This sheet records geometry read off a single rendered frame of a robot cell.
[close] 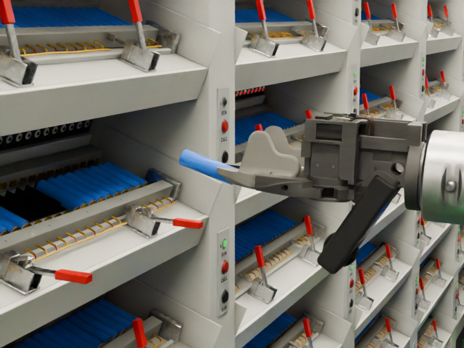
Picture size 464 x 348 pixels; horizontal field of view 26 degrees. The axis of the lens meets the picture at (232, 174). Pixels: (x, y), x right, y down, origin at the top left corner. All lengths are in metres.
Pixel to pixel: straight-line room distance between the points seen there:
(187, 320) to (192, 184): 0.19
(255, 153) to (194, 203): 0.37
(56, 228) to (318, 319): 1.08
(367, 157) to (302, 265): 0.90
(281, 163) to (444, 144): 0.16
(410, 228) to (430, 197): 1.79
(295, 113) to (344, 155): 1.07
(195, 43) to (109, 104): 0.26
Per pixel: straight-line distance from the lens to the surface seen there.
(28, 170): 1.24
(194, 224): 1.20
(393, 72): 2.71
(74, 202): 1.21
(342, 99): 2.02
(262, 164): 1.02
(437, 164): 0.96
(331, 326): 2.11
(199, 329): 1.42
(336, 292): 2.09
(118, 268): 1.16
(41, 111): 1.00
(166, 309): 1.43
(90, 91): 1.07
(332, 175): 1.00
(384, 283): 2.56
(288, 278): 1.80
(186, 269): 1.41
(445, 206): 0.97
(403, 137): 1.00
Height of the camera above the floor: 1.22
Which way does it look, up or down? 9 degrees down
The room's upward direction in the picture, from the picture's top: straight up
